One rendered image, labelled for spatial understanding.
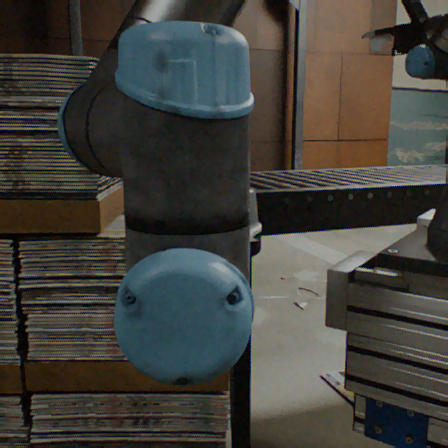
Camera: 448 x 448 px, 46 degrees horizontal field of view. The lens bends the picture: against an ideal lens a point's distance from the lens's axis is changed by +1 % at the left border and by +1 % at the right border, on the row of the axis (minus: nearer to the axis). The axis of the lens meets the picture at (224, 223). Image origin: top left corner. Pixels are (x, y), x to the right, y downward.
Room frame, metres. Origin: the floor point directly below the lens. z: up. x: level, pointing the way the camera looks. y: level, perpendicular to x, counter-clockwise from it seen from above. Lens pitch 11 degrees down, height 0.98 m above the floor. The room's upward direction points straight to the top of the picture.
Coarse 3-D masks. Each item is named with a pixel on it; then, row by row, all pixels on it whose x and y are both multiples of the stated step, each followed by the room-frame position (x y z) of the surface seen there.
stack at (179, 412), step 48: (0, 240) 0.68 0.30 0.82; (48, 240) 0.69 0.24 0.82; (96, 240) 0.69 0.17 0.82; (0, 288) 0.68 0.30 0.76; (48, 288) 0.68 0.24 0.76; (96, 288) 0.68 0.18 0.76; (0, 336) 0.68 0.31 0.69; (48, 336) 0.68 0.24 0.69; (96, 336) 0.68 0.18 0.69; (0, 432) 0.69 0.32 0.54; (48, 432) 0.68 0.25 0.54; (96, 432) 0.69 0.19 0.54; (144, 432) 0.69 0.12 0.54; (192, 432) 0.68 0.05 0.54
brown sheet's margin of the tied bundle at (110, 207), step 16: (112, 192) 0.76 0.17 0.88; (0, 208) 0.67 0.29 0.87; (16, 208) 0.67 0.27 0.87; (32, 208) 0.67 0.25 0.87; (48, 208) 0.67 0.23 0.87; (64, 208) 0.67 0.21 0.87; (80, 208) 0.67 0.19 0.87; (96, 208) 0.67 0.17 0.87; (112, 208) 0.75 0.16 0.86; (0, 224) 0.67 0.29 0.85; (16, 224) 0.67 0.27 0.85; (32, 224) 0.67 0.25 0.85; (48, 224) 0.67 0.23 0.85; (64, 224) 0.67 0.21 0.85; (80, 224) 0.67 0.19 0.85; (96, 224) 0.67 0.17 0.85
